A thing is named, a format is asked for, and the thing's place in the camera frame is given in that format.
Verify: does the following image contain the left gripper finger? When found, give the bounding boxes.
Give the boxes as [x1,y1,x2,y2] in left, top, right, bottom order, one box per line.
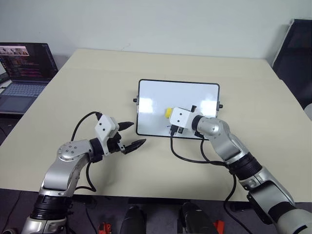
[121,138,147,155]
[118,121,135,133]

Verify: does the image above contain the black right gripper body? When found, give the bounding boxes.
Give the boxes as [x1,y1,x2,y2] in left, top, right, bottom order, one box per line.
[175,105,198,136]

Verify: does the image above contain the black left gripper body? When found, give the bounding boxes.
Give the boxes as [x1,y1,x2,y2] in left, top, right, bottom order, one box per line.
[107,131,126,155]

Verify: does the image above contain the small black-framed whiteboard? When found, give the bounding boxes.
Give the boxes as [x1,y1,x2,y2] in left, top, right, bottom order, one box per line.
[133,78,224,141]

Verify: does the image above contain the dark rounded shape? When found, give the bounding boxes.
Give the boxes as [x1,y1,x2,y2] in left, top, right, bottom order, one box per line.
[178,201,216,234]
[122,205,147,234]

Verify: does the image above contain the red black tool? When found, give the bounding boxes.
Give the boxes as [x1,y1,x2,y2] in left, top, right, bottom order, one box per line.
[97,222,113,234]

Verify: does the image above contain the red plastic piece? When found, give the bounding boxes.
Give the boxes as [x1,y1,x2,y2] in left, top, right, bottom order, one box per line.
[214,220,225,234]

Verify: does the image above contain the open grey laptop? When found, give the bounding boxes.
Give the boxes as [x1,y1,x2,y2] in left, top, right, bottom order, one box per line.
[0,42,59,116]

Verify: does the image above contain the black chair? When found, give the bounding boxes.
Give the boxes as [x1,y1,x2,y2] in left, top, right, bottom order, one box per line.
[271,19,312,111]

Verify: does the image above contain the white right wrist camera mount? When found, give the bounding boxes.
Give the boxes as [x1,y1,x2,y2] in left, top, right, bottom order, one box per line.
[169,107,194,129]

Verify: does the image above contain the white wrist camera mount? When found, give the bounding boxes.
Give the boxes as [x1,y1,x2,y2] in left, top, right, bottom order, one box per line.
[169,107,194,129]
[94,115,119,156]

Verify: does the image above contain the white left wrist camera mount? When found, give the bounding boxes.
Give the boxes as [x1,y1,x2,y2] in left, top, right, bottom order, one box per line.
[94,115,119,156]

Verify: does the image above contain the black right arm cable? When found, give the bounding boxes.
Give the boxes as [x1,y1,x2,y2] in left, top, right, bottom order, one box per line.
[170,125,254,234]

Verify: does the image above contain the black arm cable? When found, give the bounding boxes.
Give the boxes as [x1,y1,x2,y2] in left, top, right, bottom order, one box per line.
[170,125,254,234]
[71,111,103,194]

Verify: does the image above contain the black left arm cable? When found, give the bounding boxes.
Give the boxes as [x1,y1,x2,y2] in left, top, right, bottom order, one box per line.
[71,111,103,194]

